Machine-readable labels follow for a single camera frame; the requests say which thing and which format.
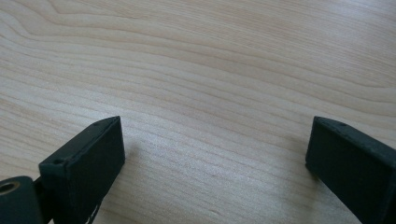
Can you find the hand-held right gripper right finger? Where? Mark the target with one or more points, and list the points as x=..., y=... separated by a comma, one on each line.
x=351, y=165

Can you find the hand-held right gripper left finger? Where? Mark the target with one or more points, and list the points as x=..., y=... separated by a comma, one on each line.
x=88, y=161

